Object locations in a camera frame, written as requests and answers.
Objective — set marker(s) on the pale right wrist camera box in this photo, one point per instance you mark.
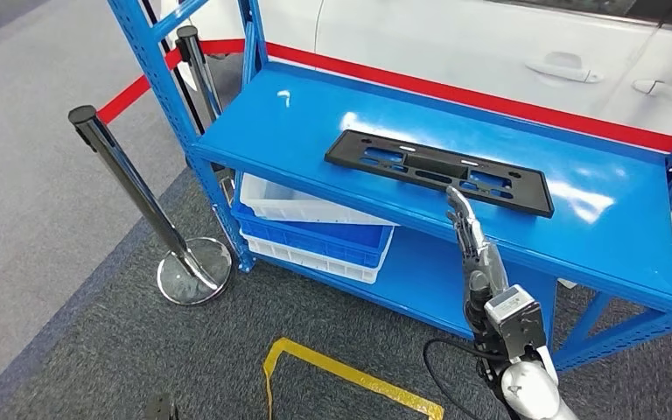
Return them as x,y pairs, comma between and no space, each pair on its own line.
515,316

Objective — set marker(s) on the blue metal shelf rack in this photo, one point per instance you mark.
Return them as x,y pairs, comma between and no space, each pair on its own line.
289,133

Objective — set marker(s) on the yellow floor tape square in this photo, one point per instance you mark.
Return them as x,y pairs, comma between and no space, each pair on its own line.
342,371

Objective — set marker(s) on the chrome stanchion post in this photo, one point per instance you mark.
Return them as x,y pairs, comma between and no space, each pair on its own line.
197,64
127,174

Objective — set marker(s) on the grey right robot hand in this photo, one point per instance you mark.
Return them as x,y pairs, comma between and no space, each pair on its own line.
487,264

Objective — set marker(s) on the translucent white plastic bin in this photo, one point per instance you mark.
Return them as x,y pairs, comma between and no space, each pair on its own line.
278,206

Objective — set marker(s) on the white plastic crate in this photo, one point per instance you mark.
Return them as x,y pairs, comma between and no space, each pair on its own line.
313,264

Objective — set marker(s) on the white car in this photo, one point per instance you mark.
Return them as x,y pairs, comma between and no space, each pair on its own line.
429,46

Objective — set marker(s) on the blue plastic crate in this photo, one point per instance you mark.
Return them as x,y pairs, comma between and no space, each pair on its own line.
313,243

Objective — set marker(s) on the black plastic plate holder part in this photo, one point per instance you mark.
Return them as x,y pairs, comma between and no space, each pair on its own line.
347,153

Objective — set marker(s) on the black stanchion post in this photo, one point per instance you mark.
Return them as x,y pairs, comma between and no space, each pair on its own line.
188,103

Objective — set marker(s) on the red barrier belt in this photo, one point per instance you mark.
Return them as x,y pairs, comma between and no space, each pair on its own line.
487,101
133,93

